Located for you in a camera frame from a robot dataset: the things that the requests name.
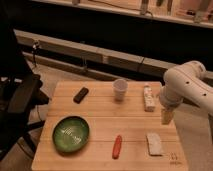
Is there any black eraser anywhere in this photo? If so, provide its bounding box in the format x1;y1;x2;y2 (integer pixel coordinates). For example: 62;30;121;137
73;87;89;104

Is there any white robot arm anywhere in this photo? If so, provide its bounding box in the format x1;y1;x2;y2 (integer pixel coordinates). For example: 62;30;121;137
159;61;213;125

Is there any white sponge block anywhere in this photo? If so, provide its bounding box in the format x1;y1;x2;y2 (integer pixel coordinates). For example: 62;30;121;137
146;133;163;156

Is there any white tube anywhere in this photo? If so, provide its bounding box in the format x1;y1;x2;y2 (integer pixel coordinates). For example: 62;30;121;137
143;84;155;112

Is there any wooden board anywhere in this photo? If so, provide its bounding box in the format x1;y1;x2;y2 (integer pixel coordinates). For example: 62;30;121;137
32;81;188;171

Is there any green bowl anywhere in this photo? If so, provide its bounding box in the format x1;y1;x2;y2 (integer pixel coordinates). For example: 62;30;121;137
52;116;90;153

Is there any black chair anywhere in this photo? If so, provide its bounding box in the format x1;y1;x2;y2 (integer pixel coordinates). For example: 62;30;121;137
0;5;49;161

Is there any red marker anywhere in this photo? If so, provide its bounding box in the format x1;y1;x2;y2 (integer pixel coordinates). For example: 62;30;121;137
112;135;122;159

